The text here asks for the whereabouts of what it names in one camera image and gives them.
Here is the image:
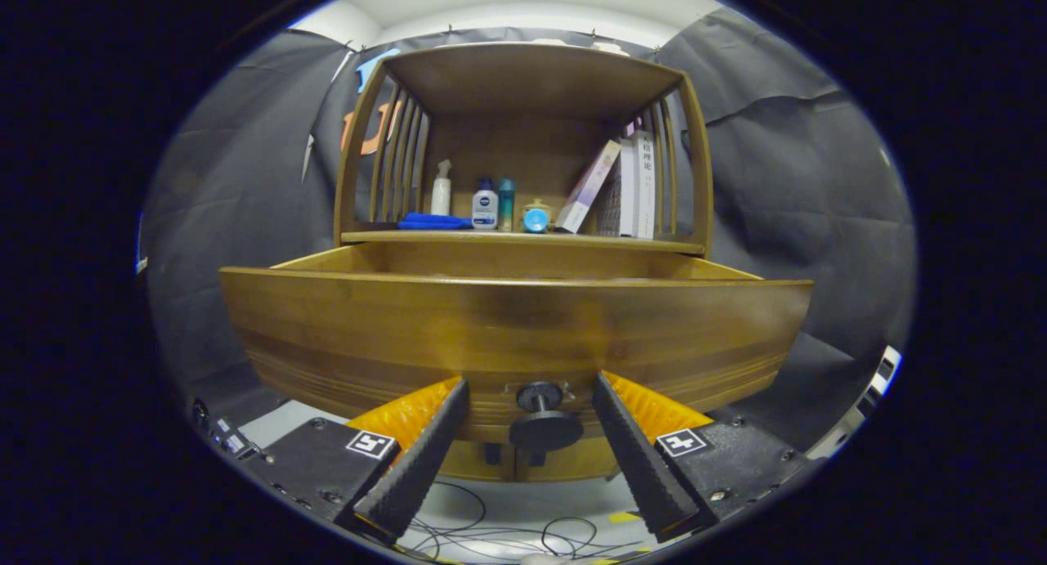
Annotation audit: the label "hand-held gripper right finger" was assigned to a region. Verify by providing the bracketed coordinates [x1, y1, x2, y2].
[591, 371, 812, 543]

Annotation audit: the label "wooden cabinet door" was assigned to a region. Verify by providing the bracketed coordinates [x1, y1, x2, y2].
[438, 439, 516, 482]
[517, 446, 620, 482]

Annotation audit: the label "white shelf unit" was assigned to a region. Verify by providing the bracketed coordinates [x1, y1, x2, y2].
[855, 346, 903, 423]

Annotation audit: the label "wooden cabinet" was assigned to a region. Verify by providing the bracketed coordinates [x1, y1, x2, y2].
[333, 42, 715, 482]

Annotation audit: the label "white spine book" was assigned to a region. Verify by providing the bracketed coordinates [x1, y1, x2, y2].
[634, 130, 658, 240]

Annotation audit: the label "wooden drawer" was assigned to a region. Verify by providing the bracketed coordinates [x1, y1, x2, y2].
[219, 242, 816, 447]

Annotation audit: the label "tangled black cables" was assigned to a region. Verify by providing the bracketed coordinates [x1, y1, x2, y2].
[405, 479, 647, 564]

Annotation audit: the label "black floor device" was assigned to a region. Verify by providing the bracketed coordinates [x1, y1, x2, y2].
[191, 397, 267, 461]

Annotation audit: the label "purple cover book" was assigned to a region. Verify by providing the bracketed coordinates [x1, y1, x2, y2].
[555, 140, 622, 235]

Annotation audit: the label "white spray bottle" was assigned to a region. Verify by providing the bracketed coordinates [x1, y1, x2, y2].
[431, 159, 452, 217]

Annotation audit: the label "white bottle blue pump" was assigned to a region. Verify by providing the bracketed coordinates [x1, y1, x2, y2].
[472, 177, 499, 230]

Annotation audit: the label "black drawer knob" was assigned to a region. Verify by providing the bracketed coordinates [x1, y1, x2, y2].
[509, 382, 585, 453]

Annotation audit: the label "wooden countertop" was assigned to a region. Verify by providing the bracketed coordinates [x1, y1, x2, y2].
[341, 228, 706, 255]

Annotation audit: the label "patterned cover book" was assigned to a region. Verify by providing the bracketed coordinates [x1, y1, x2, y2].
[595, 137, 639, 237]

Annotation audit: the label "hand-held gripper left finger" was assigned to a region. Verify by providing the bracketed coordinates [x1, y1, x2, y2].
[233, 374, 472, 545]

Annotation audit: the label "blue folded cloth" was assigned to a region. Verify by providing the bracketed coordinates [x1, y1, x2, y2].
[398, 213, 474, 231]

